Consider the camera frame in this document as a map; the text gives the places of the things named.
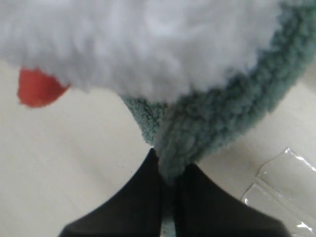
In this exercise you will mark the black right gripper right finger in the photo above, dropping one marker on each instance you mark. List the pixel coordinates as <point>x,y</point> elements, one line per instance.
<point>203,209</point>

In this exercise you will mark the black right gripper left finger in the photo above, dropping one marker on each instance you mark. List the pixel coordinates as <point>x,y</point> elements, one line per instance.
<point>134,211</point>

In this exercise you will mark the green knitted scarf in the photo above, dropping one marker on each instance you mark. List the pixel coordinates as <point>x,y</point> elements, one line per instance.
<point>202,123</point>

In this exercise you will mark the white plush snowman toy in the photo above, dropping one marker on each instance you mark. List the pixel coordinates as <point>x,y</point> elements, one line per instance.
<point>159,50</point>

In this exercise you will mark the clear tape patch near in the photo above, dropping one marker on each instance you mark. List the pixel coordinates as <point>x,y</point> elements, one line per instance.
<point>285,188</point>

